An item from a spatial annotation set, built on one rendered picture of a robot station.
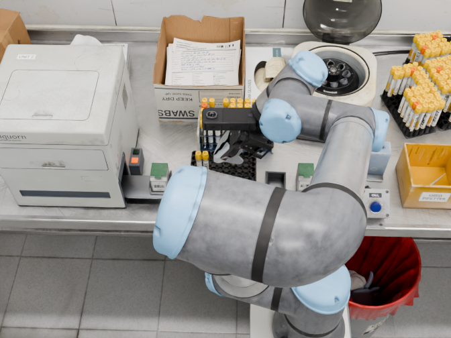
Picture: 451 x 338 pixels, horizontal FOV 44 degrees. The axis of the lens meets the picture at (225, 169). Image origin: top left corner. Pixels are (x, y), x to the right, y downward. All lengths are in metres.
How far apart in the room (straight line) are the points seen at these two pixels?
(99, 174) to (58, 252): 1.15
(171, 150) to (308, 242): 0.94
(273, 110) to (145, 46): 0.92
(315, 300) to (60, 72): 0.76
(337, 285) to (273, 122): 0.31
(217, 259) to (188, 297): 1.61
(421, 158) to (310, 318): 0.62
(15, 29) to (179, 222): 1.18
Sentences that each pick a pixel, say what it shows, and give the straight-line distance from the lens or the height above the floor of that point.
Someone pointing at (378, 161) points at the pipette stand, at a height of 0.94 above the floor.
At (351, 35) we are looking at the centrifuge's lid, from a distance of 1.70.
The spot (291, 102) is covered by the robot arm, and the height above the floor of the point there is 1.34.
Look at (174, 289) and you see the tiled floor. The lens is 2.26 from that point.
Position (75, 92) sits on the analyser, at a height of 1.17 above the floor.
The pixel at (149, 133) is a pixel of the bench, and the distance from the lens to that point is 1.56.
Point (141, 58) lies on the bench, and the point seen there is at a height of 0.87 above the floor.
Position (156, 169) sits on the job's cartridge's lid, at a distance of 1.34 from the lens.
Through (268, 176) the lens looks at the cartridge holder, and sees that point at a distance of 1.43.
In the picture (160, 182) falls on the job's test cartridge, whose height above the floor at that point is 0.96.
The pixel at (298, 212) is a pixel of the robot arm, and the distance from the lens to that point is 0.62.
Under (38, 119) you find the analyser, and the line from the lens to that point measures 1.25.
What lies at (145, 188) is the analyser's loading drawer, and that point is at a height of 0.91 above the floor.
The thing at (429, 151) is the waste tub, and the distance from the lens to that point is 1.50.
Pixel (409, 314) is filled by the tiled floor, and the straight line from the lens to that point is 2.32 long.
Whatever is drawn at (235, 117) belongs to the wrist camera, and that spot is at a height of 1.19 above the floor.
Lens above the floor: 2.05
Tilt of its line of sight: 54 degrees down
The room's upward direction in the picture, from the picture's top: 1 degrees counter-clockwise
